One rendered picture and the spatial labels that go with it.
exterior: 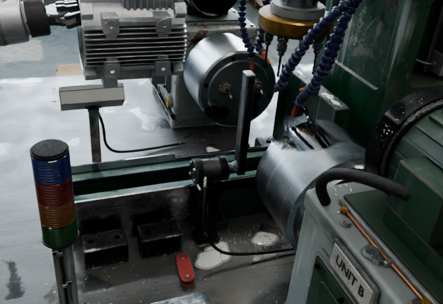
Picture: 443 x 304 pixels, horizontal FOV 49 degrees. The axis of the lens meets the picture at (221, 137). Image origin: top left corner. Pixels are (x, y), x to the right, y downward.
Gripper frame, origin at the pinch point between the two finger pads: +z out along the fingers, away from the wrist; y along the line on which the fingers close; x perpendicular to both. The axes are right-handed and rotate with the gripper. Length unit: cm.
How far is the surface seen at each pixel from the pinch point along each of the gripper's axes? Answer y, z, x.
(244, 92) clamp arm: -11.8, 19.8, 18.5
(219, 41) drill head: 34, 30, 25
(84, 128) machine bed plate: 53, -15, 56
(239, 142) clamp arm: -11.7, 18.4, 30.8
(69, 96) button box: 23.5, -16.3, 29.0
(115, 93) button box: 23.5, -4.5, 30.4
